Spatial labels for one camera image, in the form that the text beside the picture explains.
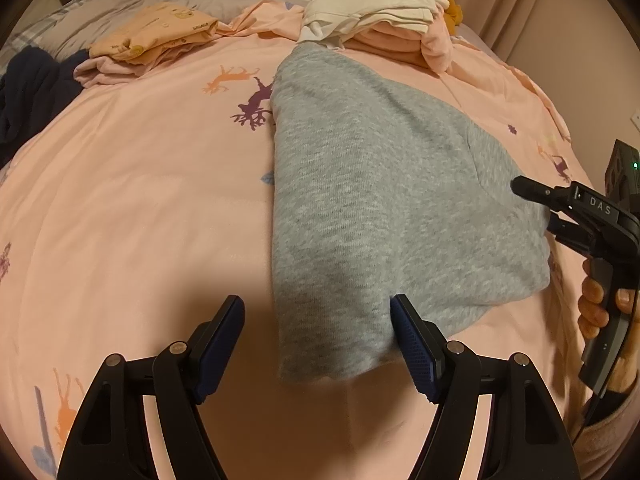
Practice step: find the person's right forearm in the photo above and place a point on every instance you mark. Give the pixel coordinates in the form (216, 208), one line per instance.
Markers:
(607, 425)

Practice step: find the pink printed bed sheet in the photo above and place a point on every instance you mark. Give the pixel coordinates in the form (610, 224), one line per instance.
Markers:
(150, 185)

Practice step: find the pink curtain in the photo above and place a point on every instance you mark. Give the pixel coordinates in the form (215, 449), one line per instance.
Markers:
(530, 0)

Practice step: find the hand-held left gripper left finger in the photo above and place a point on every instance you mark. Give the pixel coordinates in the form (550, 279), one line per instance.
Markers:
(222, 345)

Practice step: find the grey plaid quilt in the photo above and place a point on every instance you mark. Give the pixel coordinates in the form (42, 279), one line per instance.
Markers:
(100, 15)

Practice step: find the pink folded garment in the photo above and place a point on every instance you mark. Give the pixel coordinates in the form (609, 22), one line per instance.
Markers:
(400, 42)

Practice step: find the white folded garment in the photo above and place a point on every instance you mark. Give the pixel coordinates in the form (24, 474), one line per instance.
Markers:
(370, 15)

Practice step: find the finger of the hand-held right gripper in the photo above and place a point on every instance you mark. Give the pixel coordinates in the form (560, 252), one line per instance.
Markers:
(572, 235)
(540, 191)

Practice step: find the person's right hand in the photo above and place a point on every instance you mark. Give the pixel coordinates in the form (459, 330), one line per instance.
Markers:
(591, 305)

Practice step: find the navy cloth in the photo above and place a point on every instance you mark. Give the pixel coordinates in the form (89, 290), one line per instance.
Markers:
(30, 90)

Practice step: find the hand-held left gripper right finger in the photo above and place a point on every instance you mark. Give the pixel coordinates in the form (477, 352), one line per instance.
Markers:
(415, 350)

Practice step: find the orange printed folded garment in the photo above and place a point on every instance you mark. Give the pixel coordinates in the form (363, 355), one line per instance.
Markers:
(155, 30)

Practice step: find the light pink crumpled garment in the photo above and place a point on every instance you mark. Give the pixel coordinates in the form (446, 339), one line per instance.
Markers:
(107, 72)

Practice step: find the grey knit sweater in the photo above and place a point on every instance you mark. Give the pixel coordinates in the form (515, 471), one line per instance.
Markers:
(380, 185)

